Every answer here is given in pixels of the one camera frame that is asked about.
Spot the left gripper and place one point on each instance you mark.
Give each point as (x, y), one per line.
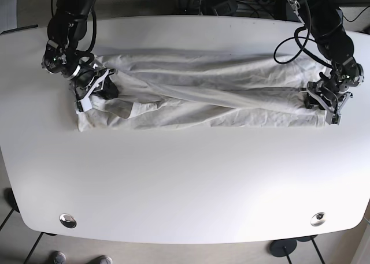
(331, 93)

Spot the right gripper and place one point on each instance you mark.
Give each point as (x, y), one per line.
(87, 76)

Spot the white printed T-shirt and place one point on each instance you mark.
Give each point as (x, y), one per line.
(181, 90)

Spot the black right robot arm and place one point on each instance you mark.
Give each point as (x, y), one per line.
(67, 27)

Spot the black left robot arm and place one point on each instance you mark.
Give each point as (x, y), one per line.
(324, 39)

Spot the black power adapter box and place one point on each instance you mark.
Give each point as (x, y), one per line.
(287, 10)

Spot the right silver table grommet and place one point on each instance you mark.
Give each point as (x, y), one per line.
(318, 219)

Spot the silver table grommet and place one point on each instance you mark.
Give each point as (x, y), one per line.
(67, 221)
(318, 219)

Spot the left silver table grommet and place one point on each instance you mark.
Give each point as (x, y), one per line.
(67, 221)

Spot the black round stand base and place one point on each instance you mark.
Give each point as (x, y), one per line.
(282, 248)

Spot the right grey shoe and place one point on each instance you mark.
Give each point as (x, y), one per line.
(103, 259)

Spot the grey shoe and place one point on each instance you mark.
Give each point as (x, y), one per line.
(103, 259)
(58, 258)

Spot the left grey shoe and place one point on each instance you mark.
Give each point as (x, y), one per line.
(58, 258)

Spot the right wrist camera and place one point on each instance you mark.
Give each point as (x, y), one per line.
(83, 105)

